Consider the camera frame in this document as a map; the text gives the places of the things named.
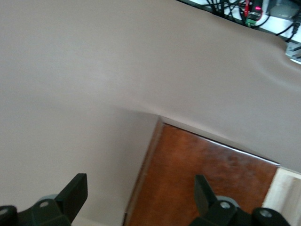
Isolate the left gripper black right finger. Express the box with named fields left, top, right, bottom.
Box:
left=188, top=174, right=290, bottom=226

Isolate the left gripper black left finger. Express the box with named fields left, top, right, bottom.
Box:
left=0, top=173, right=88, bottom=226

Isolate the wooden drawer with white handle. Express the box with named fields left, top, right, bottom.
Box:
left=262, top=166, right=301, bottom=226

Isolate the dark brown wooden cabinet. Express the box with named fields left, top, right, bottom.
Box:
left=122, top=116, right=282, bottom=226

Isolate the brown table mat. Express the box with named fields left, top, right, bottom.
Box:
left=0, top=0, right=301, bottom=226

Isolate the black box with red light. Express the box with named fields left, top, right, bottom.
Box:
left=249, top=0, right=264, bottom=17

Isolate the grey metal camera bracket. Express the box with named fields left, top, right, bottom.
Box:
left=285, top=42, right=301, bottom=64

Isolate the black cable bundle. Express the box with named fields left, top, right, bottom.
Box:
left=204, top=0, right=301, bottom=43

